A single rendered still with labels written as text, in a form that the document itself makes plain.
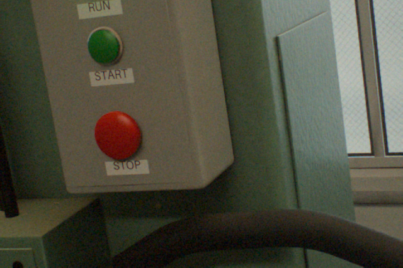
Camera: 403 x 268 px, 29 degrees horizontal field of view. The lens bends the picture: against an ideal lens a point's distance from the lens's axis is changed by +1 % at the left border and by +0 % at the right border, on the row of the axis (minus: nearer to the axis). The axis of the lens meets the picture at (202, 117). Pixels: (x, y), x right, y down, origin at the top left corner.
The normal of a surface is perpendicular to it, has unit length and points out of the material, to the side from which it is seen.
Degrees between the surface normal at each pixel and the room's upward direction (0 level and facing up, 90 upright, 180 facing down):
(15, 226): 0
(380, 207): 90
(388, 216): 90
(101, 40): 87
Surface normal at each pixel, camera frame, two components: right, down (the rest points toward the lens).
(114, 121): -0.34, 0.07
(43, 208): -0.15, -0.97
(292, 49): 0.92, -0.07
